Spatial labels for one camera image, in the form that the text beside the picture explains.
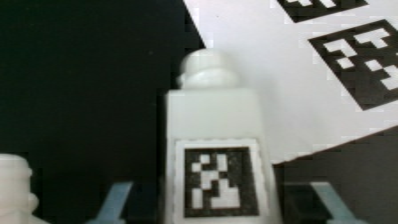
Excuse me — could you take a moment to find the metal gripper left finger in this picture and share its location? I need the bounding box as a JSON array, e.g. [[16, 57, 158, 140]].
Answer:
[[83, 182, 133, 224]]

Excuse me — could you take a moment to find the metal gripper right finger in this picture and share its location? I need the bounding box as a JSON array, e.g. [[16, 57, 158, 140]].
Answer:
[[311, 182, 369, 224]]

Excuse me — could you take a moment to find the white table leg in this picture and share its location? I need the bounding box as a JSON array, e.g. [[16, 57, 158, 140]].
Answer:
[[163, 49, 282, 224], [0, 154, 49, 224]]

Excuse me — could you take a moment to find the white sheet with fiducial markers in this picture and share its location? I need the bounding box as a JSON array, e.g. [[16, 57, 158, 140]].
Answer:
[[183, 0, 398, 163]]

